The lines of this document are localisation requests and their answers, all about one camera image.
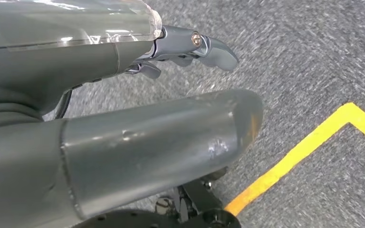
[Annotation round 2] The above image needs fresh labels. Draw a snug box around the black robot foot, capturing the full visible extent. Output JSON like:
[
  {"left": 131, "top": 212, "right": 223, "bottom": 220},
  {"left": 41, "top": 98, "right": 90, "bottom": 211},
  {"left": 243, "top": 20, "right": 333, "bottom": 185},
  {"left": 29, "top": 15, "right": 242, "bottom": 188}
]
[{"left": 72, "top": 167, "right": 243, "bottom": 228}]

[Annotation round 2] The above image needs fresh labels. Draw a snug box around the yellow floor tape square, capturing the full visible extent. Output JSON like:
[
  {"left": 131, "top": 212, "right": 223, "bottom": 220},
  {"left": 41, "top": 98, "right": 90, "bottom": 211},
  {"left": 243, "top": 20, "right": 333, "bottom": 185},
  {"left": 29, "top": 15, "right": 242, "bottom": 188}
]
[{"left": 224, "top": 102, "right": 365, "bottom": 217}]

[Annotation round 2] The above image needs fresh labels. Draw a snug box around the black left hand cable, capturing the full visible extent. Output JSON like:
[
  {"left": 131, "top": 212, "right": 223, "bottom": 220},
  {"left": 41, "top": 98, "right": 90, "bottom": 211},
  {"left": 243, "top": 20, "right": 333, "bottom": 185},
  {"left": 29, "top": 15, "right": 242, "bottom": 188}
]
[{"left": 51, "top": 89, "right": 74, "bottom": 120}]

